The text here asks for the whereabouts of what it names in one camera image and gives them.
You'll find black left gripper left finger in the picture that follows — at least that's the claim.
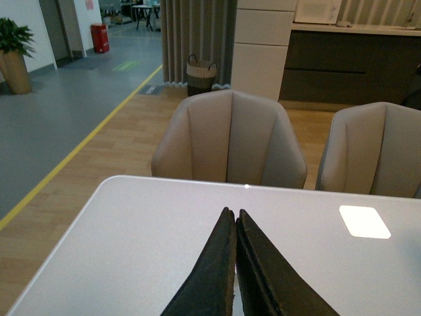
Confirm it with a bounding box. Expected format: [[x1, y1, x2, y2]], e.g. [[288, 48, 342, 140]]
[[162, 207, 237, 315]]

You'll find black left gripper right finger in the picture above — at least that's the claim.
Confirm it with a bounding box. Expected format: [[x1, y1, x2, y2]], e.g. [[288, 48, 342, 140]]
[[235, 208, 341, 316]]

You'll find beige chair on left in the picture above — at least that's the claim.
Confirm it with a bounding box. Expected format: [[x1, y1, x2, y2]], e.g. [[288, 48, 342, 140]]
[[151, 90, 307, 189]]

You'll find beige chair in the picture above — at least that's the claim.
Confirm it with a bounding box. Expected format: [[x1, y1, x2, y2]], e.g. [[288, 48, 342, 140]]
[[151, 90, 307, 189], [316, 102, 420, 199]]

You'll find beige chair on right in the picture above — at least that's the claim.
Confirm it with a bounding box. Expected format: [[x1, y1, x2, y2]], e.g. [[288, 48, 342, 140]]
[[316, 102, 420, 199]]

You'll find dark kitchen counter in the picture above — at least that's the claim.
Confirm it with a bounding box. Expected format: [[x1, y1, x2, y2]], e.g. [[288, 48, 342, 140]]
[[280, 25, 420, 105]]

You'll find white tall cabinet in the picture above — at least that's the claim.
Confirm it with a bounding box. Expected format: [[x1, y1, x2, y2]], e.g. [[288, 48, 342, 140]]
[[231, 1, 296, 101]]

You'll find grey pleated curtain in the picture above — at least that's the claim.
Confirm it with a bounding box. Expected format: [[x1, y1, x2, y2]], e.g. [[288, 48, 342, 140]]
[[161, 0, 237, 86]]

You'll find red cabinet box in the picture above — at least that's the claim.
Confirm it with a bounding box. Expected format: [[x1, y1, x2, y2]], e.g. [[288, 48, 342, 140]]
[[90, 24, 109, 53]]

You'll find distant black-legged table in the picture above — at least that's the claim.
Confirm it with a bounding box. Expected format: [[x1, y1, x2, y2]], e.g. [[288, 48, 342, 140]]
[[132, 3, 161, 32]]

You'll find green potted plant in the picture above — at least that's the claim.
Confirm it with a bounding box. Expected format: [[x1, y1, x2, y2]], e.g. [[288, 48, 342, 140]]
[[1, 17, 36, 95]]

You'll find woven basket with handles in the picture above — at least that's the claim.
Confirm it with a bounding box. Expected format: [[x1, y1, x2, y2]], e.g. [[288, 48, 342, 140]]
[[186, 53, 218, 96]]

